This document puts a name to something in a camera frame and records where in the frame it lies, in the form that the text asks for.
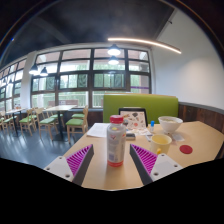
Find long curved linear light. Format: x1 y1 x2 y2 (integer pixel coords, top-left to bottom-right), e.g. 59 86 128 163
107 36 183 55

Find green upholstered bench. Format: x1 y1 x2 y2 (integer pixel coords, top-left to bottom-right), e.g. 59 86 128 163
102 93 180 125

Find red-capped clear drink bottle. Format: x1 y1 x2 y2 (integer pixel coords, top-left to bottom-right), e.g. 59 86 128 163
106 114 127 168

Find group of green-seated wooden chairs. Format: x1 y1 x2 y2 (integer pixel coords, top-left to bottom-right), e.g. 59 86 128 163
0 105 90 144

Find small dark phone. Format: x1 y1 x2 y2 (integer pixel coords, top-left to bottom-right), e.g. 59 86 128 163
125 132 137 141

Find white ceramic bowl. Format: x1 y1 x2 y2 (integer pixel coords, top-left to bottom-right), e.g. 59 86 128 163
157 115 184 135

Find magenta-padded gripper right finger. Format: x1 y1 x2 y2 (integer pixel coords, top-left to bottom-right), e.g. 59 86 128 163
129 143 184 186

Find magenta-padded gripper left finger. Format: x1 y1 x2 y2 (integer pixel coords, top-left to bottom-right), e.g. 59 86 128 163
43 143 95 187

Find light wooden dining table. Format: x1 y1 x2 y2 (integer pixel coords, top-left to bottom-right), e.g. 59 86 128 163
44 104 78 141
4 107 28 136

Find white paper sheets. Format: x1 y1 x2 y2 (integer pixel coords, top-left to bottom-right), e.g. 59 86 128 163
86 122 111 139

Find flat round red coaster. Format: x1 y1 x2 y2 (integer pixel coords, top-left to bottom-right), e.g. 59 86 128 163
179 144 194 155

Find black-framed tablet with pictures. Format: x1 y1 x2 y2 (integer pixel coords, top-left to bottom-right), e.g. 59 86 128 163
118 107 149 132

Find white mug with yellow handle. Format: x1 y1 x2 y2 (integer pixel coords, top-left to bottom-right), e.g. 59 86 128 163
149 133 173 156

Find group of dark pendant lamps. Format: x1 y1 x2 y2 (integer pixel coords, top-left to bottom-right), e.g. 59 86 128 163
28 43 123 78

